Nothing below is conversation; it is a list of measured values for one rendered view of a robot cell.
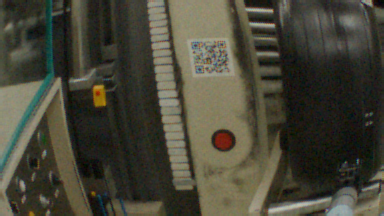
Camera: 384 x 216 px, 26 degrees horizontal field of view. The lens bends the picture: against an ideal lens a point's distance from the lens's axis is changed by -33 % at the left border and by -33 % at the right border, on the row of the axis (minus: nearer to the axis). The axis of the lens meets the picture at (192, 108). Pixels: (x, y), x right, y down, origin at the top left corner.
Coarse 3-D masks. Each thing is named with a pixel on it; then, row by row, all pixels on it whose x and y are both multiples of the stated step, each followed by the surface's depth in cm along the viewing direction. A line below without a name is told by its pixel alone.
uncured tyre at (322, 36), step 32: (288, 0) 192; (320, 0) 190; (352, 0) 189; (288, 32) 190; (320, 32) 187; (352, 32) 186; (288, 64) 191; (320, 64) 187; (352, 64) 185; (288, 96) 193; (320, 96) 188; (352, 96) 186; (288, 128) 196; (320, 128) 190; (352, 128) 189; (320, 160) 195; (352, 160) 194; (320, 192) 208
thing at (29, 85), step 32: (0, 0) 160; (32, 0) 183; (0, 32) 163; (32, 32) 186; (0, 64) 165; (32, 64) 188; (0, 96) 165; (32, 96) 189; (0, 128) 165; (0, 160) 162
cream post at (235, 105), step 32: (192, 0) 206; (224, 0) 205; (192, 32) 209; (224, 32) 208; (256, 64) 220; (192, 96) 214; (224, 96) 213; (256, 96) 217; (192, 128) 217; (224, 128) 216; (256, 128) 215; (192, 160) 220; (224, 160) 218; (256, 160) 217; (224, 192) 221
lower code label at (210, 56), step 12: (192, 48) 211; (204, 48) 210; (216, 48) 210; (228, 48) 209; (192, 60) 212; (204, 60) 211; (216, 60) 211; (228, 60) 210; (192, 72) 213; (204, 72) 212; (216, 72) 212; (228, 72) 211
